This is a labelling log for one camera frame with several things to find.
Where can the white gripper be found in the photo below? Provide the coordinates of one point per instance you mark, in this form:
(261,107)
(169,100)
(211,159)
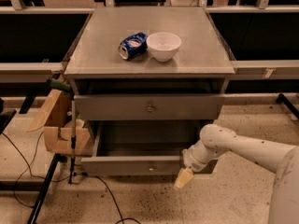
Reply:
(192,163)

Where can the grey drawer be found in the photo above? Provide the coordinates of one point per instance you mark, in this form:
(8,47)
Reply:
(141,147)
(149,107)

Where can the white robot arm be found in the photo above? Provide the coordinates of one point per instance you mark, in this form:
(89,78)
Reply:
(278,158)

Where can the grey drawer cabinet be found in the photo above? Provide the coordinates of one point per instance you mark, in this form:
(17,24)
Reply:
(201,65)

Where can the grey top drawer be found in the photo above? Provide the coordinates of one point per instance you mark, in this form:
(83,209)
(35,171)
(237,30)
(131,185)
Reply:
(149,107)

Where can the black stand foot right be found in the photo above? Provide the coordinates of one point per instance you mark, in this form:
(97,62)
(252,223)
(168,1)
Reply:
(282,99)

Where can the black metal stand leg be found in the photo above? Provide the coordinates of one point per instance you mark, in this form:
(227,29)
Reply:
(44,190)

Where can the white bowl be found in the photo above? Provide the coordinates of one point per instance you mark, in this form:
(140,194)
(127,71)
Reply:
(163,46)

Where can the crushed blue soda can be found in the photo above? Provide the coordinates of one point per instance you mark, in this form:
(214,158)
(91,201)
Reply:
(133,45)

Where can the cardboard box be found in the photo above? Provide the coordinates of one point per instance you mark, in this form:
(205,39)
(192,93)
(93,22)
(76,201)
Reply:
(54,118)

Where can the green handled pole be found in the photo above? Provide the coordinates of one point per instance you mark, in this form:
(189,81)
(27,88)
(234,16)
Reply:
(72,125)

